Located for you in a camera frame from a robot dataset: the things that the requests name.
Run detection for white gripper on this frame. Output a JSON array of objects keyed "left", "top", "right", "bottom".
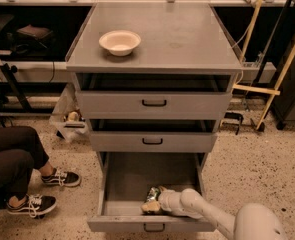
[{"left": 141, "top": 190, "right": 184, "bottom": 216}]

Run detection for crushed green soda can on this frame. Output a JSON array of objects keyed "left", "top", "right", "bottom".
[{"left": 146, "top": 187, "right": 161, "bottom": 202}]

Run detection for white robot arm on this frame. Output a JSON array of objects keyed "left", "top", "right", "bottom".
[{"left": 141, "top": 186, "right": 289, "bottom": 240}]

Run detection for grey bottom drawer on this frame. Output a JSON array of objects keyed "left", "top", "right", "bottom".
[{"left": 88, "top": 153, "right": 214, "bottom": 233}]

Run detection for grey drawer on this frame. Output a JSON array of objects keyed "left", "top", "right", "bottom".
[
  {"left": 74, "top": 73, "right": 234, "bottom": 121},
  {"left": 90, "top": 119, "right": 217, "bottom": 153},
  {"left": 88, "top": 153, "right": 214, "bottom": 233}
]

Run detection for grey middle drawer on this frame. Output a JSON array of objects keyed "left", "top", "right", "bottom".
[{"left": 90, "top": 119, "right": 217, "bottom": 153}]

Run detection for grey top drawer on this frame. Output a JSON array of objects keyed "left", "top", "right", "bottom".
[{"left": 74, "top": 73, "right": 234, "bottom": 121}]

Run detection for grey drawer cabinet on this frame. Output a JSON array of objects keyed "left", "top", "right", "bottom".
[{"left": 67, "top": 2, "right": 241, "bottom": 162}]

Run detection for black white far sneaker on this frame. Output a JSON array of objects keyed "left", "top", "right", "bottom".
[{"left": 41, "top": 168, "right": 81, "bottom": 187}]

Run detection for black white sneaker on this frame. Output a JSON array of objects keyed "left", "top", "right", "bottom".
[
  {"left": 6, "top": 194, "right": 57, "bottom": 218},
  {"left": 41, "top": 168, "right": 81, "bottom": 187}
]

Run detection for black white near sneaker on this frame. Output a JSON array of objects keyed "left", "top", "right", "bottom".
[{"left": 6, "top": 194, "right": 57, "bottom": 218}]

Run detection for clear plastic bin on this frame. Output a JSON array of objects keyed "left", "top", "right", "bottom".
[{"left": 49, "top": 83, "right": 88, "bottom": 143}]

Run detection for seated person's dark trousers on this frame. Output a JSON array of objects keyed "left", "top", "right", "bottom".
[{"left": 0, "top": 126, "right": 49, "bottom": 209}]

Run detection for white paper bowl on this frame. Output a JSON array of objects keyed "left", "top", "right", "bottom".
[{"left": 99, "top": 30, "right": 141, "bottom": 57}]

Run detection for black metal stand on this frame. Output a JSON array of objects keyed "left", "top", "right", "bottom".
[{"left": 0, "top": 50, "right": 32, "bottom": 112}]

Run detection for wooden easel frame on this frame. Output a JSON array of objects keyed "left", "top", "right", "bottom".
[{"left": 232, "top": 0, "right": 295, "bottom": 132}]

